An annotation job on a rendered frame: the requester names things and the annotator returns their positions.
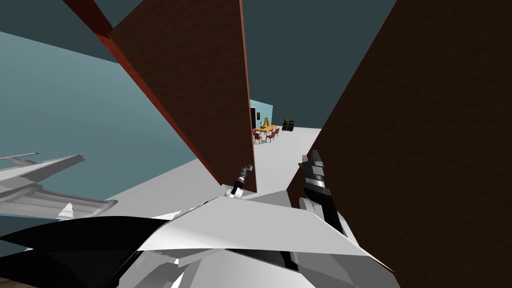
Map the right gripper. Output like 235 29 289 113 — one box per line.
298 149 328 190

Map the yellow dining table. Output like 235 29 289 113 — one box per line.
254 117 278 139

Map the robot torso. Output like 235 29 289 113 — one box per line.
119 194 397 288

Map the dark brown door leaf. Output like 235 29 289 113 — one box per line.
108 0 258 194

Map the pale grey slatted shape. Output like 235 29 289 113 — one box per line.
0 151 119 222

